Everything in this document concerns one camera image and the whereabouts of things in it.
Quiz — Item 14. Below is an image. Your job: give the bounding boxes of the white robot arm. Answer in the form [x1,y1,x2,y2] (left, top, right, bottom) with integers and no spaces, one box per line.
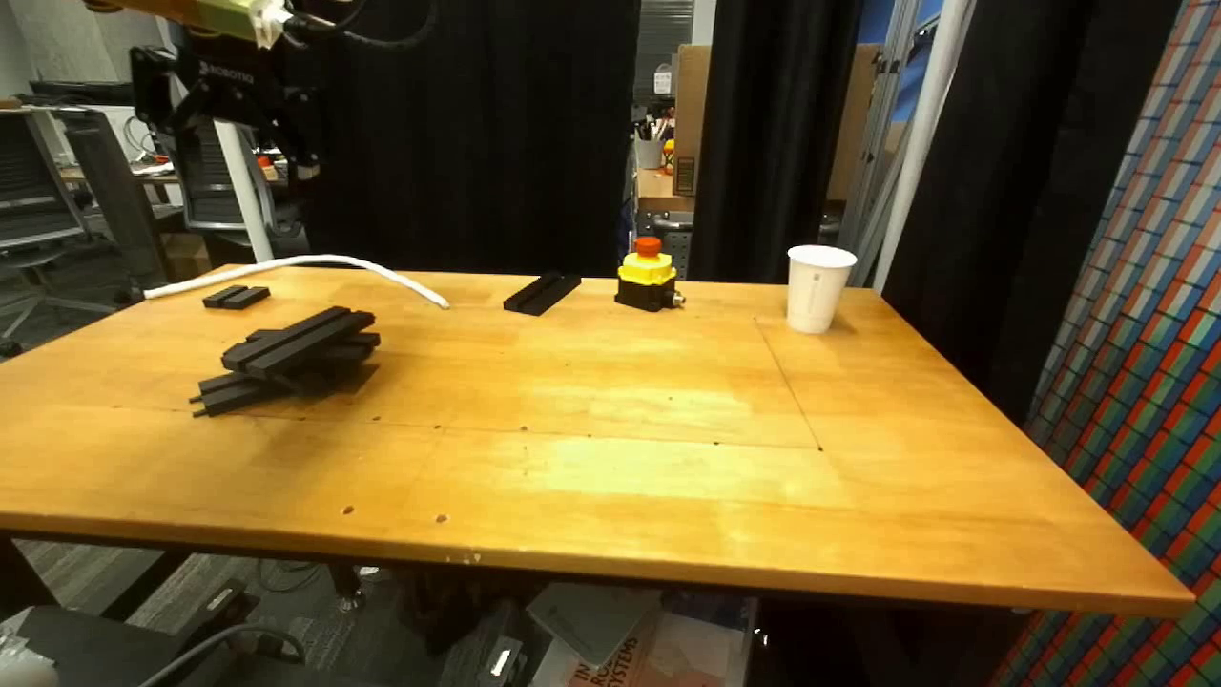
[85,0,322,179]

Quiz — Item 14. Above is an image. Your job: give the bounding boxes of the yellow red emergency stop button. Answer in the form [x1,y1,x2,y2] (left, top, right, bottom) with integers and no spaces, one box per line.
[617,237,674,313]

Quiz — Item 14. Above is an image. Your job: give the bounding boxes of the short black board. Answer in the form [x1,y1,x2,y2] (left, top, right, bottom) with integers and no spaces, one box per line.
[502,270,580,318]

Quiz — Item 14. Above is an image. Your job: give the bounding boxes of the white paper cup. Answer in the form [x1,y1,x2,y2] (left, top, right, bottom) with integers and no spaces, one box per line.
[785,246,858,332]

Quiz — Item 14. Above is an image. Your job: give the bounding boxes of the black curtain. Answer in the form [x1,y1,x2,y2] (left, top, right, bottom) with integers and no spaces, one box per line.
[286,0,641,276]

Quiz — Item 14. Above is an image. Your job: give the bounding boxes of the small black block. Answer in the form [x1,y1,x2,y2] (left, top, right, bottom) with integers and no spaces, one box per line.
[202,286,272,309]

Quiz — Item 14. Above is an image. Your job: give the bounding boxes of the bottom long black board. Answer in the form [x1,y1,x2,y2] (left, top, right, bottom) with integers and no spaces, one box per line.
[189,373,295,415]

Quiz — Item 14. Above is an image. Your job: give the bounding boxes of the white metal pole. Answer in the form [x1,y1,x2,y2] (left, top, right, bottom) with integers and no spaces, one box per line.
[870,0,977,290]

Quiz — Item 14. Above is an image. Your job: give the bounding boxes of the colourful patterned panel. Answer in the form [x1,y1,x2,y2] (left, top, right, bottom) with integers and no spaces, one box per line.
[992,0,1221,687]

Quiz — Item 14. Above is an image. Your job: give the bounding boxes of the white cable conduit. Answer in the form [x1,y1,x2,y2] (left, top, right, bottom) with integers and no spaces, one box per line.
[141,252,455,313]

